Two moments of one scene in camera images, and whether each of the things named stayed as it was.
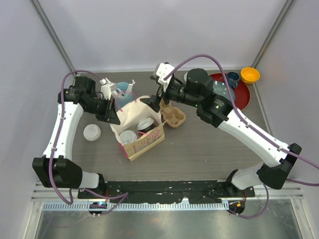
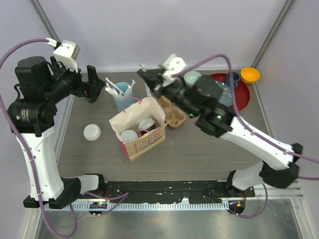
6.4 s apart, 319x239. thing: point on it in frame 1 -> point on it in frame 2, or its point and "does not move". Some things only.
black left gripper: (110, 114) -> (91, 88)
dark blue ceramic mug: (233, 78) does not move
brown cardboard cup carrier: (173, 116) does not move
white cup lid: (145, 123) does not move
